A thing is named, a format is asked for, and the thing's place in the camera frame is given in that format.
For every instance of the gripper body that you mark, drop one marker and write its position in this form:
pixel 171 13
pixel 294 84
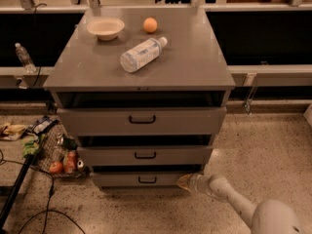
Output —
pixel 195 182

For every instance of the grey bottom drawer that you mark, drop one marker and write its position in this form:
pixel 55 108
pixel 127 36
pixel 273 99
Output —
pixel 135 179

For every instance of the grey drawer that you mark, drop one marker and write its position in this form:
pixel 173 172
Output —
pixel 134 156
pixel 141 122
pixel 135 179

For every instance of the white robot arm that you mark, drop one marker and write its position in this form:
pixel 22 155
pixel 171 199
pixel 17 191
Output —
pixel 268 217

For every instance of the grey middle drawer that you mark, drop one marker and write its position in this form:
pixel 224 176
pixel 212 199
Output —
pixel 134 156

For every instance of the grey metal drawer cabinet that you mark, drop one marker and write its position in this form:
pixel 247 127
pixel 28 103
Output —
pixel 143 91

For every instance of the grey top drawer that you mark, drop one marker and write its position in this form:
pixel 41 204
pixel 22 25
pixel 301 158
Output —
pixel 141 122

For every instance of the red snack can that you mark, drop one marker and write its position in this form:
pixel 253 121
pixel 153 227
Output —
pixel 70 162

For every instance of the lying clear water bottle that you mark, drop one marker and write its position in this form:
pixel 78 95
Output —
pixel 142 54

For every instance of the red tomato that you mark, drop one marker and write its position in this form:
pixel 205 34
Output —
pixel 56 168

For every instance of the blue chip bag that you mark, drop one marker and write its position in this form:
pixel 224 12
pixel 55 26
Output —
pixel 42 125

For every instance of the orange fruit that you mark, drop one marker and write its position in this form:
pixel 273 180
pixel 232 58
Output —
pixel 150 25

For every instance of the green snack bag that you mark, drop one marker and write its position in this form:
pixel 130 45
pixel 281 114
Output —
pixel 31 145

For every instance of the beige paper bowl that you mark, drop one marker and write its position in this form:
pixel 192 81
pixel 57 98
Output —
pixel 105 29

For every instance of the black pole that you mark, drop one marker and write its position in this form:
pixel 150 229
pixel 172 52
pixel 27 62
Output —
pixel 14 190

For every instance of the yellow cloth rag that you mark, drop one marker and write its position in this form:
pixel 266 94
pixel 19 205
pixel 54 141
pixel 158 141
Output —
pixel 11 132

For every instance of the standing clear water bottle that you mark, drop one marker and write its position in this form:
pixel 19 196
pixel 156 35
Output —
pixel 25 58

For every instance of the wire mesh basket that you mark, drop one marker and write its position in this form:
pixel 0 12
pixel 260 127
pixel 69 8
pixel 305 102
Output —
pixel 55 147

